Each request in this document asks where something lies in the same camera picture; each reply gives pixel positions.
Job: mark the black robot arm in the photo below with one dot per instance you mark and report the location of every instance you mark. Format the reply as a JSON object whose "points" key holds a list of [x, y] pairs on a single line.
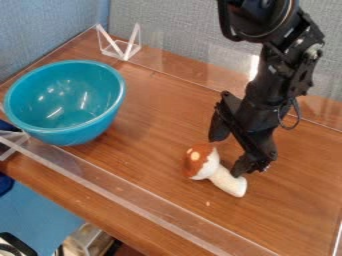
{"points": [[291, 40]]}

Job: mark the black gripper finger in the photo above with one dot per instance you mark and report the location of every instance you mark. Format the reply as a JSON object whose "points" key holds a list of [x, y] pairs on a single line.
{"points": [[247, 164], [219, 128]]}

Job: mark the black white object below table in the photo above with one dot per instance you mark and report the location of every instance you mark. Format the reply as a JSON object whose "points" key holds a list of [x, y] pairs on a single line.
{"points": [[13, 247]]}

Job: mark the blue cloth object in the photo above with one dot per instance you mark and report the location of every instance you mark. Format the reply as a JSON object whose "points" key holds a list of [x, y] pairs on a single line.
{"points": [[5, 151]]}

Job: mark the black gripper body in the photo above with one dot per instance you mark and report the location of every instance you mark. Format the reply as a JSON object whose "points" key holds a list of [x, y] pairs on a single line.
{"points": [[253, 123]]}

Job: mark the clear acrylic left bracket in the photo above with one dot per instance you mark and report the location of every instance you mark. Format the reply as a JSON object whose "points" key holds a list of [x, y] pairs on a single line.
{"points": [[15, 139]]}

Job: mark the blue bowl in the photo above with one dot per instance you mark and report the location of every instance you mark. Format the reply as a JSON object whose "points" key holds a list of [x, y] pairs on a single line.
{"points": [[64, 102]]}

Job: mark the clear acrylic front barrier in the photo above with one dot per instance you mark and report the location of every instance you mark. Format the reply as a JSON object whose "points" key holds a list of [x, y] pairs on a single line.
{"points": [[186, 224]]}

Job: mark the brown white plush mushroom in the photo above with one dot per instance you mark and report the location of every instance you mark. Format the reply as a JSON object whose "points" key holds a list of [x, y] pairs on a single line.
{"points": [[202, 165]]}

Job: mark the clear acrylic corner bracket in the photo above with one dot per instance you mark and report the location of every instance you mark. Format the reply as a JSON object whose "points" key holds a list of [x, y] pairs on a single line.
{"points": [[115, 47]]}

